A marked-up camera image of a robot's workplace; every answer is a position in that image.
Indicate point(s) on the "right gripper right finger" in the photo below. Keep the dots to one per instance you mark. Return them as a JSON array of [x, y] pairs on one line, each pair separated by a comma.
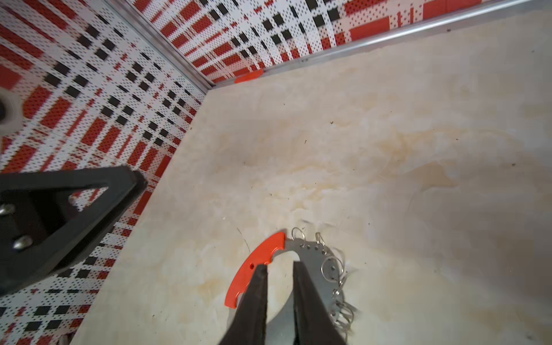
[[312, 324]]

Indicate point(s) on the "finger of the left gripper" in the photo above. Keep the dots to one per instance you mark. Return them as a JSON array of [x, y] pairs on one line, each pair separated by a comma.
[[51, 221]]

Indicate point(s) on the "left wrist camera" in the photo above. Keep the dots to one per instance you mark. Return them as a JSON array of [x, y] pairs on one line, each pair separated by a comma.
[[11, 113]]

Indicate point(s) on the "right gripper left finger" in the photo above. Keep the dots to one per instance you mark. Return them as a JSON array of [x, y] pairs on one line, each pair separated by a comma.
[[250, 321]]

